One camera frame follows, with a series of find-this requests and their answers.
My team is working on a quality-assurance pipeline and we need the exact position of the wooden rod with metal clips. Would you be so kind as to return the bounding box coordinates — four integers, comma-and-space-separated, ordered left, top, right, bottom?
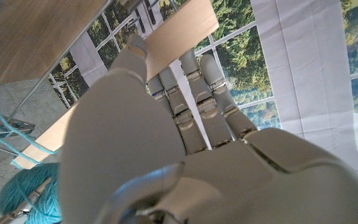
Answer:
0, 0, 219, 170

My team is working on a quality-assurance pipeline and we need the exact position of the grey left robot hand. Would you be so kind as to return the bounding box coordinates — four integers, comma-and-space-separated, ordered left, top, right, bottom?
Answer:
57, 33, 358, 224

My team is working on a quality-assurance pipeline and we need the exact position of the printed window forest backdrop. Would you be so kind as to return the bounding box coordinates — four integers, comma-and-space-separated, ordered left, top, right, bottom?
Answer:
47, 0, 358, 172

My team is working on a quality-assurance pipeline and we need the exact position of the teal yarn skein with strand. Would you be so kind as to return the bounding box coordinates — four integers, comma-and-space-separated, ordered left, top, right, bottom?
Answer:
0, 91, 62, 224

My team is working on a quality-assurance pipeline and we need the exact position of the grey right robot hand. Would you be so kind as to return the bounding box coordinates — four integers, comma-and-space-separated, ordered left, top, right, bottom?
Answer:
0, 177, 53, 224

